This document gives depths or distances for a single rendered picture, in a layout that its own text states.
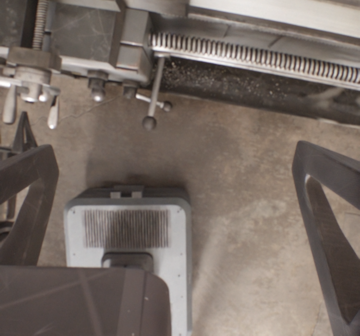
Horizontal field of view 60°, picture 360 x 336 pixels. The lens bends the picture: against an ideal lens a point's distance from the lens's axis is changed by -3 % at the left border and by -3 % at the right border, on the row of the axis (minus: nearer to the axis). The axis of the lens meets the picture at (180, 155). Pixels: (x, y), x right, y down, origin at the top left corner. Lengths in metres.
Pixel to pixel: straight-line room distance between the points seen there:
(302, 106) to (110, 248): 0.91
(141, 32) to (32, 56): 0.23
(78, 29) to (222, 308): 1.47
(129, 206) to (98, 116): 0.48
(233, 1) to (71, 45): 0.34
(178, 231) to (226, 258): 0.42
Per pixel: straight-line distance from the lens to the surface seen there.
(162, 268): 1.38
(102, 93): 0.74
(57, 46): 0.70
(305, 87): 1.19
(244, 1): 0.73
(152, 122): 0.84
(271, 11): 0.74
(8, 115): 0.64
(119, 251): 1.38
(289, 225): 1.67
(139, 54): 0.73
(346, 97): 1.25
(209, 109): 1.52
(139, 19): 0.75
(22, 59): 0.68
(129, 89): 0.93
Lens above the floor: 1.51
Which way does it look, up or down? 84 degrees down
